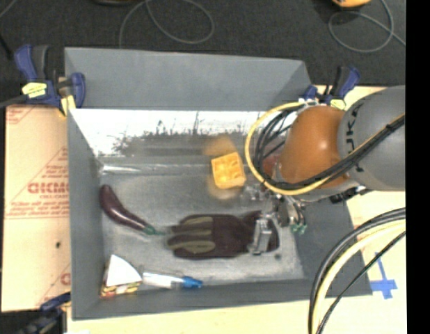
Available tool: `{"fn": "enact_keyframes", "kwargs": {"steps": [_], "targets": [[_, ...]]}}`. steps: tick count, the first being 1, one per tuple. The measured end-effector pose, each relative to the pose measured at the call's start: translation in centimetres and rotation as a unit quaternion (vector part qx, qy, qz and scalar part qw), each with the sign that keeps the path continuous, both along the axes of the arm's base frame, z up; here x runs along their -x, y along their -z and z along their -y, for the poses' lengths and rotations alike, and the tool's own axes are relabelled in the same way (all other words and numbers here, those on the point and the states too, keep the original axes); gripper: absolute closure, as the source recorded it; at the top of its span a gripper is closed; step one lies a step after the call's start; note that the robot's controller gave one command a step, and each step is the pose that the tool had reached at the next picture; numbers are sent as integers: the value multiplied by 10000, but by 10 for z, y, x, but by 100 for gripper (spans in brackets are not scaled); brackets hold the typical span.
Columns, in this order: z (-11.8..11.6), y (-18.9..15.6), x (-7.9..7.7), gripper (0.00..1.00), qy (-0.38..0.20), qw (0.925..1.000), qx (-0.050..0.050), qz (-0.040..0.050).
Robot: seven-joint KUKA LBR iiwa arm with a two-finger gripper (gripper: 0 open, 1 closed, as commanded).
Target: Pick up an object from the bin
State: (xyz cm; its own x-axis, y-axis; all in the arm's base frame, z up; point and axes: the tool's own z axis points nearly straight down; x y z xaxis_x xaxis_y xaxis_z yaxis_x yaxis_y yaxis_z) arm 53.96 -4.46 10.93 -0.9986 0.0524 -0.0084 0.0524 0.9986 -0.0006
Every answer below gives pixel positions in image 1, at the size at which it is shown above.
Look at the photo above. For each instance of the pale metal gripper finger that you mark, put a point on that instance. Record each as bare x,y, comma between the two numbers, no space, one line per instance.
261,245
264,227

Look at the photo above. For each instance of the dark maroon glove, olive stripes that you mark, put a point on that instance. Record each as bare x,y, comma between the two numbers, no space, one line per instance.
215,237

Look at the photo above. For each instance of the yellow waffle block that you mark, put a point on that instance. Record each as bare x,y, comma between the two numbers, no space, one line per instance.
228,170

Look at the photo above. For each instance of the white tube with blue cap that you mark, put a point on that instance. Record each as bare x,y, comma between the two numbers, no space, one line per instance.
163,279

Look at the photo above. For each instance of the white triangular toy sandwich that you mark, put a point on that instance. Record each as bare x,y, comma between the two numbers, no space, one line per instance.
119,273

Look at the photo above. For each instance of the purple toy eggplant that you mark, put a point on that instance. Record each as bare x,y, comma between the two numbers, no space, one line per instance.
117,211

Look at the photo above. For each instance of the grey metal bin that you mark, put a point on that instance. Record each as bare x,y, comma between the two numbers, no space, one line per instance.
187,82

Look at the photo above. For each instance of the brown cardboard board, red print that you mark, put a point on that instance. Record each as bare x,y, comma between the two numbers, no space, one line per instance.
34,186

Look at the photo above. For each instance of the black cylinder on white bracket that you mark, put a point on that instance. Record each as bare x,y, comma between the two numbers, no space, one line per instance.
347,196

